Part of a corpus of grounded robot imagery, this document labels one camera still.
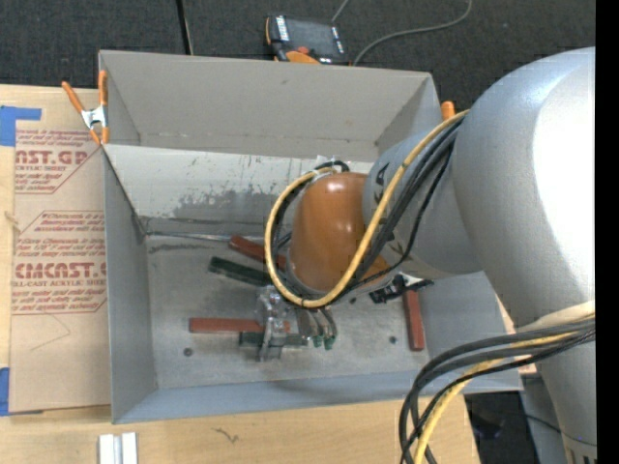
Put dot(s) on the brown cardboard board, red print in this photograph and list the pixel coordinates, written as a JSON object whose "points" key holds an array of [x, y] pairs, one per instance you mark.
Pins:
{"points": [[53, 307]]}

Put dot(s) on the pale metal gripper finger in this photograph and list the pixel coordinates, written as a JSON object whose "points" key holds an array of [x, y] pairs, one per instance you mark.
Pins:
{"points": [[266, 341], [278, 347]]}

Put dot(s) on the grey metal bin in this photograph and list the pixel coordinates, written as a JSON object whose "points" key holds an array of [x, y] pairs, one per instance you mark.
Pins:
{"points": [[242, 114]]}

